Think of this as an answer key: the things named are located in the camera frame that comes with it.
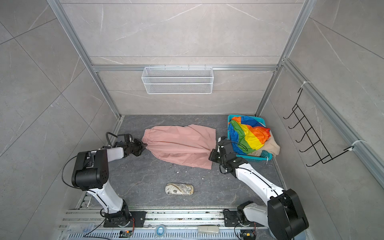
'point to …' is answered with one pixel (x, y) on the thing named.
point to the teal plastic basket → (265, 155)
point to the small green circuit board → (125, 233)
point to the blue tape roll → (160, 230)
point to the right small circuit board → (248, 236)
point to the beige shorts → (269, 145)
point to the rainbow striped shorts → (247, 134)
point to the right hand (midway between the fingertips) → (210, 152)
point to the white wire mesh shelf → (178, 80)
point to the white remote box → (209, 229)
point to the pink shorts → (190, 144)
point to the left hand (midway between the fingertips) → (146, 140)
